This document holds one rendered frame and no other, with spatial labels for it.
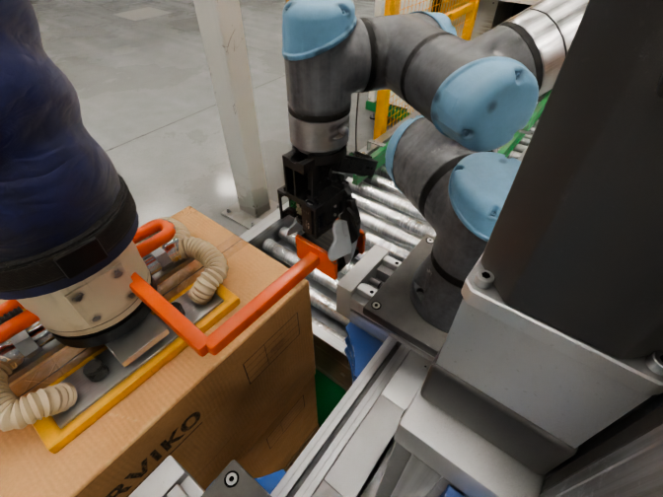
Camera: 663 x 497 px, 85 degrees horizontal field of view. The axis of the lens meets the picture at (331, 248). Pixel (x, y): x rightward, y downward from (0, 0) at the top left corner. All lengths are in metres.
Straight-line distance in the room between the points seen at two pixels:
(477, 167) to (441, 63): 0.17
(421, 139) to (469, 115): 0.24
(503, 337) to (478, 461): 0.11
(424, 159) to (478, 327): 0.37
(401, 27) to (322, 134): 0.14
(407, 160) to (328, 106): 0.18
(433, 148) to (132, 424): 0.59
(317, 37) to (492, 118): 0.18
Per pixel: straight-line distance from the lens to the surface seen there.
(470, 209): 0.45
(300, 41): 0.41
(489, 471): 0.29
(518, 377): 0.22
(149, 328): 0.68
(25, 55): 0.49
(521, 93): 0.35
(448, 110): 0.34
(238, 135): 2.09
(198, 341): 0.52
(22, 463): 0.72
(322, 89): 0.42
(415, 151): 0.56
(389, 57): 0.43
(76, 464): 0.68
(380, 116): 2.09
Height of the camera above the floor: 1.51
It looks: 45 degrees down
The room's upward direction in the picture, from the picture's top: straight up
